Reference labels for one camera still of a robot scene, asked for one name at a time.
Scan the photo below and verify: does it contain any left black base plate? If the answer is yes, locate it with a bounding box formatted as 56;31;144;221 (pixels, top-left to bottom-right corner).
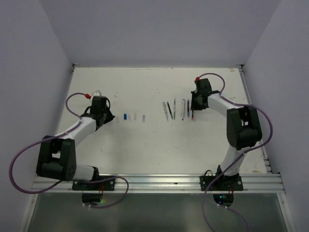
72;175;115;191

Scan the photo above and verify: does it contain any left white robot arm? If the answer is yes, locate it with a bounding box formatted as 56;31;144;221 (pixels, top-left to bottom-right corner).
36;96;114;190

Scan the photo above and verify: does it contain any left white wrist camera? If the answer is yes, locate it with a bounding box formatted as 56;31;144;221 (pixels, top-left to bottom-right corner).
91;90;102;96

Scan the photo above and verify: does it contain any clear slim pen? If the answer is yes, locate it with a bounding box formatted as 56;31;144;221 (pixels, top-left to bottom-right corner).
162;102;169;121

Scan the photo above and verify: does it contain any aluminium front rail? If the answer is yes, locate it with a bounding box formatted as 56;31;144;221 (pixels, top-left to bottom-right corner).
30;172;285;194

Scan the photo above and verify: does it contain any clear grey pen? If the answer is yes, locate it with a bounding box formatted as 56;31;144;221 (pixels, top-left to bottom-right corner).
173;98;176;120

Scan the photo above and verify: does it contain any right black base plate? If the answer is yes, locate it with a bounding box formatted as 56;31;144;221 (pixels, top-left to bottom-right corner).
199;175;244;191

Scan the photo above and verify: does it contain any green barrel pen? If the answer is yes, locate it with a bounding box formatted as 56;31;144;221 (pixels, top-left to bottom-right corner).
167;102;174;120

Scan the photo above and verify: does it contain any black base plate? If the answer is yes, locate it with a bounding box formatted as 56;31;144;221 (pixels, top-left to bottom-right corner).
72;175;115;191
199;175;244;191

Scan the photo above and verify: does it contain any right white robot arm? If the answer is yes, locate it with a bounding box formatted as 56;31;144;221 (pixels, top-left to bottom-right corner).
191;77;262;190

